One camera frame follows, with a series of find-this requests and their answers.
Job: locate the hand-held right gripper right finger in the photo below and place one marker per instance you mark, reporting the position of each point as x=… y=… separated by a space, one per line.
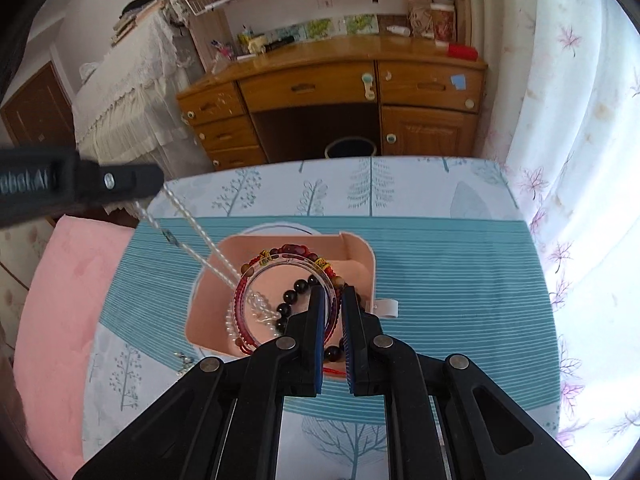
x=352 y=340

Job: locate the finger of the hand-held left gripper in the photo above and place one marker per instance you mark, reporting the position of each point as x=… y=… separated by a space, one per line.
x=120 y=180

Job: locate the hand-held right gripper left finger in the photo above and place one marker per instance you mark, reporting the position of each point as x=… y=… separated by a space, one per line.
x=315 y=340

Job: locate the pink plastic box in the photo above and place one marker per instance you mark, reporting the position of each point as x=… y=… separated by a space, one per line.
x=355 y=260

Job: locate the small white tag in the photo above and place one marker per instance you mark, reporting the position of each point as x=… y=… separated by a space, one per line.
x=385 y=308

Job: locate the brown wooden door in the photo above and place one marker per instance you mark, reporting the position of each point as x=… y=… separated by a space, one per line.
x=35 y=110

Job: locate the lace-covered furniture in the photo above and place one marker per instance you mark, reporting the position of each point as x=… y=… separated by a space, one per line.
x=125 y=95

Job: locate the tree print tablecloth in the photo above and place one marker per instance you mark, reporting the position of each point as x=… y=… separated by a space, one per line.
x=450 y=285

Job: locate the pink blanket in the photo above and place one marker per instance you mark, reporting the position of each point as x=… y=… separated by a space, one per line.
x=60 y=310

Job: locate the stack of books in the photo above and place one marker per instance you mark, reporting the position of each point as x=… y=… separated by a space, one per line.
x=132 y=22

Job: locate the pink desk ornament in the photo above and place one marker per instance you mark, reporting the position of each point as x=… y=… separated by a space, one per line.
x=222 y=50

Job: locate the wooden bookshelf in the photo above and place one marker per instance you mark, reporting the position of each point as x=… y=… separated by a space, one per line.
x=210 y=30

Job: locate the dark round object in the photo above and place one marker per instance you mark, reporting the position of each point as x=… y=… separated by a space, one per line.
x=140 y=4

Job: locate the floral fabric bundle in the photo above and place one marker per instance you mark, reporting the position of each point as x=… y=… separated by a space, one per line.
x=177 y=10

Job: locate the dark trash bin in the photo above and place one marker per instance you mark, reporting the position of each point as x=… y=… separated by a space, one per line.
x=350 y=149

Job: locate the cream mug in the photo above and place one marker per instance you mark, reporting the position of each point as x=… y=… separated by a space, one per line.
x=255 y=42

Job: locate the black flashlight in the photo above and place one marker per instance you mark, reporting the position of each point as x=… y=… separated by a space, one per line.
x=280 y=42

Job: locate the wooden desk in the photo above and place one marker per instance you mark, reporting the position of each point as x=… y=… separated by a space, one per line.
x=310 y=85

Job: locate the green picture card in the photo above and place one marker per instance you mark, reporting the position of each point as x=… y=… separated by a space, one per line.
x=360 y=24
x=317 y=27

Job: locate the white hanging hook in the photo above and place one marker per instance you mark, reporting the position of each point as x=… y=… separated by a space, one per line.
x=368 y=85

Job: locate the blue sticker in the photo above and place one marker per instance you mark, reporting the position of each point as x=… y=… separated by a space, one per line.
x=457 y=81

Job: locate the white floral curtain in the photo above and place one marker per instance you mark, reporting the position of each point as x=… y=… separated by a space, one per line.
x=575 y=160

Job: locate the red case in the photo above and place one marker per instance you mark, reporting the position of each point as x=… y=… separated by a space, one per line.
x=462 y=51

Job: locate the white bottle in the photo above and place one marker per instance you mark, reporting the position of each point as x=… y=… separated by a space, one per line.
x=397 y=31

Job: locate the floral canister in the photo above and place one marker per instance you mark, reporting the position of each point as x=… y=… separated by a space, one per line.
x=442 y=22

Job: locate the beige patterned bag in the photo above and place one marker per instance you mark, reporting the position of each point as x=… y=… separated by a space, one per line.
x=420 y=15

